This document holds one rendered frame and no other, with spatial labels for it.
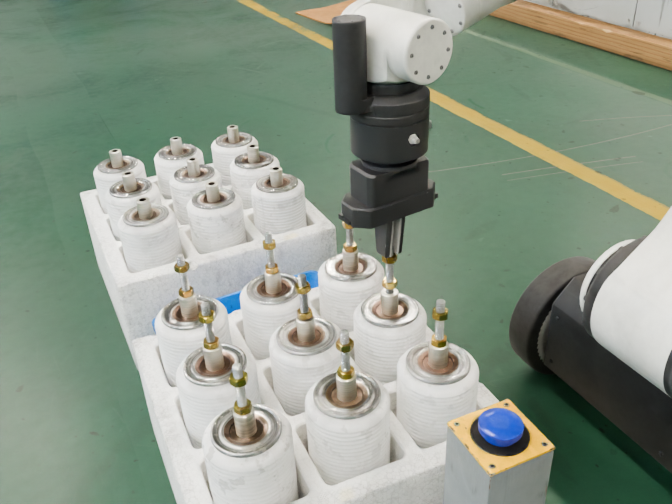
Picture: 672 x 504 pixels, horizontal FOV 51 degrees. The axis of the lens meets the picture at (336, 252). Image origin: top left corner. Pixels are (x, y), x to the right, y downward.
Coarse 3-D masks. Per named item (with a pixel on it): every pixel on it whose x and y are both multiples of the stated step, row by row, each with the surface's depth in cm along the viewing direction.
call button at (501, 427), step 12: (492, 408) 64; (504, 408) 64; (480, 420) 63; (492, 420) 63; (504, 420) 63; (516, 420) 63; (480, 432) 63; (492, 432) 62; (504, 432) 62; (516, 432) 62; (492, 444) 63; (504, 444) 62
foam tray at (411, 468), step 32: (160, 352) 100; (352, 352) 99; (160, 384) 91; (384, 384) 90; (480, 384) 89; (160, 416) 87; (288, 416) 86; (160, 448) 101; (192, 448) 82; (416, 448) 80; (192, 480) 78; (320, 480) 77; (352, 480) 77; (384, 480) 77; (416, 480) 78
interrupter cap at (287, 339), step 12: (288, 324) 89; (324, 324) 89; (276, 336) 87; (288, 336) 87; (324, 336) 87; (336, 336) 87; (288, 348) 85; (300, 348) 85; (312, 348) 85; (324, 348) 85
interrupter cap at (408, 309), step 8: (376, 296) 94; (400, 296) 94; (408, 296) 93; (368, 304) 92; (376, 304) 92; (400, 304) 92; (408, 304) 92; (416, 304) 92; (368, 312) 91; (376, 312) 91; (400, 312) 91; (408, 312) 90; (416, 312) 90; (368, 320) 89; (376, 320) 89; (384, 320) 89; (392, 320) 89; (400, 320) 89; (408, 320) 89
